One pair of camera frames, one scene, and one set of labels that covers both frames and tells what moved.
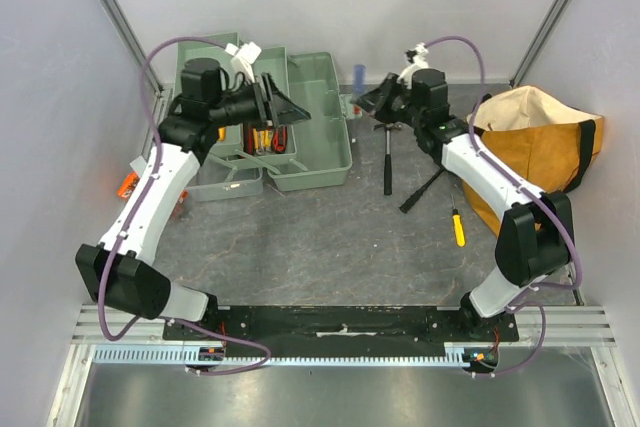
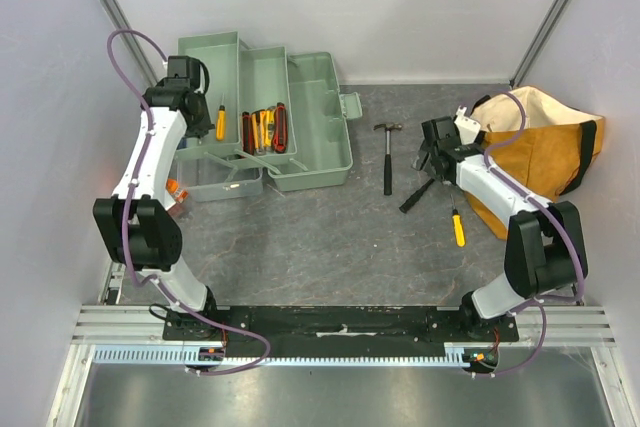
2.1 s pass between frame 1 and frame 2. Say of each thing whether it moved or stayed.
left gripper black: moved
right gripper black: moved
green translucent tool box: stayed
